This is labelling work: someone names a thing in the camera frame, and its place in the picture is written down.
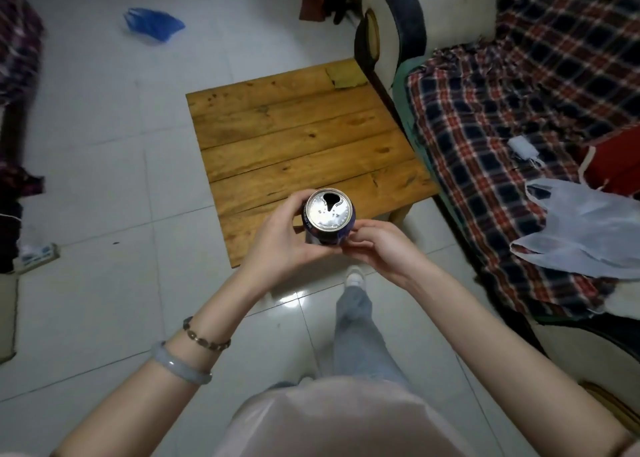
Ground person's left hand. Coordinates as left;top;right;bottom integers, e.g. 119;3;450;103
238;191;346;293

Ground person's right hand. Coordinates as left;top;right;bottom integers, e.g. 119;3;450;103
342;220;432;286

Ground blue drink can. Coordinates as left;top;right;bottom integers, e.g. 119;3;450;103
302;188;357;248

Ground person's left forearm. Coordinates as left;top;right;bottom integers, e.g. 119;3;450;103
50;269;275;457

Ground person's right forearm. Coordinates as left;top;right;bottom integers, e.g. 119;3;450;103
404;264;637;457

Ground person's white shoe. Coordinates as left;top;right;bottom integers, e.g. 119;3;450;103
344;265;369;289

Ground small wooden table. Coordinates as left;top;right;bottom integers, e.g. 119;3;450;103
185;58;441;269

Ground person's grey jeans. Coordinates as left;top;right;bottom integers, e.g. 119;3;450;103
264;285;417;398

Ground yellow paper patch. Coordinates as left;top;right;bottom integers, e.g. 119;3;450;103
326;65;368;90

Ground white face mask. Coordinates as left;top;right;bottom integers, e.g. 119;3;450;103
507;135;549;169

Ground red blue plaid blanket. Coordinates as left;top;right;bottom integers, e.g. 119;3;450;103
405;0;640;318

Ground person's pink shirt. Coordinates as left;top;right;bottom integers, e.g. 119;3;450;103
214;375;482;457

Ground cream and dark sofa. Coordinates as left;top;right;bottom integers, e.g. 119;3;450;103
353;0;640;425

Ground pale jade bangle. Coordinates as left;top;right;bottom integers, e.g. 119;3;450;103
151;341;214;386

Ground white plastic bag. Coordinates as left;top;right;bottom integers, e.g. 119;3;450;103
508;177;640;280

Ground blue plastic bag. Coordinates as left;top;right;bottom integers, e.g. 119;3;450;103
123;6;186;43

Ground red cloth bag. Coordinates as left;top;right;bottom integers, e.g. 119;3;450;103
578;124;640;191

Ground white power strip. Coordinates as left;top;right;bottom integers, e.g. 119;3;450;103
17;243;61;273

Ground purple plaid cloth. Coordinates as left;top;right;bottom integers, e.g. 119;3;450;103
0;0;47;199

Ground brown beaded bracelet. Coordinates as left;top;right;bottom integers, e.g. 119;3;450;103
182;316;232;353

